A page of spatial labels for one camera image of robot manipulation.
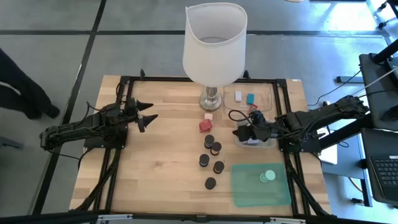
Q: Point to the black laptop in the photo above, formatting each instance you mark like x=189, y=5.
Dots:
x=385, y=171

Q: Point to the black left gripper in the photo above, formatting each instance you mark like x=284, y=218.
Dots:
x=131, y=112

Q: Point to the floor power plug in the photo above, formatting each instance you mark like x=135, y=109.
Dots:
x=326, y=103

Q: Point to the dark blue sand hourglass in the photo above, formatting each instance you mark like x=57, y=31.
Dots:
x=209, y=140

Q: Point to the orange sand hourglass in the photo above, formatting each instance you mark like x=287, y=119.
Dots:
x=216, y=147

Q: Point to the light gray plastic bin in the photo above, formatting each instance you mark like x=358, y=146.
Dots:
x=264, y=145

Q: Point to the dark gray furniture foot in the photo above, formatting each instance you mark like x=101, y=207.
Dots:
x=9, y=143

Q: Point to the gray desk foot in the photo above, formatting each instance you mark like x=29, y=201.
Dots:
x=348, y=79

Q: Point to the pink block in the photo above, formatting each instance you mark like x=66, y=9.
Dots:
x=208, y=116

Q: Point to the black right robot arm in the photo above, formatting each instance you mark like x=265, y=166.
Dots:
x=326, y=113

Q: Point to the black aluminium table frame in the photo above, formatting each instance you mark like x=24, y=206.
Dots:
x=161, y=79

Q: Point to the black front crossbar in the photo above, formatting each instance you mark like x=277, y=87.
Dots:
x=46, y=217

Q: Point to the black office chair base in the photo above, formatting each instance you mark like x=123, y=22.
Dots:
x=394, y=11

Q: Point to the clear plastic tray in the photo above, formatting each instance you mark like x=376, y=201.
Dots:
x=264, y=93

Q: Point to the small white box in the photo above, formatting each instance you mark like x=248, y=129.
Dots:
x=238, y=96

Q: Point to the white paper sheet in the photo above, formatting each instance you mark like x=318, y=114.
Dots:
x=329, y=155

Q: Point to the person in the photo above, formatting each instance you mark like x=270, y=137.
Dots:
x=18, y=87

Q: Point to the lavender block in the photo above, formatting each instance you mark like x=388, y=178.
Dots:
x=253, y=142

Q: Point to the white sand hourglass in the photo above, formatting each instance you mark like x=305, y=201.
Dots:
x=210, y=183

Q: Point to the red block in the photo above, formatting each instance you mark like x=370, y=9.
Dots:
x=206, y=126

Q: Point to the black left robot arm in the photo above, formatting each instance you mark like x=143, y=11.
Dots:
x=77, y=126

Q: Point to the black computer mouse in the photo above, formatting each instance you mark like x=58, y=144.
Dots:
x=390, y=114

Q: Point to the black side desk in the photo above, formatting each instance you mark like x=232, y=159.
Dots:
x=376, y=81

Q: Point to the table lamp white shade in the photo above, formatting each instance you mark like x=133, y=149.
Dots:
x=214, y=53

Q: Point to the black diagonal rig strut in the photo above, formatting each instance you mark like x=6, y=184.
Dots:
x=348, y=133

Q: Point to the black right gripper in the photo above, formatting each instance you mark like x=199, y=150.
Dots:
x=262, y=130

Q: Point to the teal translucent plastic bin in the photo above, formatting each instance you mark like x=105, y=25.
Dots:
x=248, y=193

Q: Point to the teal cube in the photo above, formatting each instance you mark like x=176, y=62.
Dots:
x=250, y=99

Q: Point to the light blue sand hourglass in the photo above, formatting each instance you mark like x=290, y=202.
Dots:
x=204, y=159

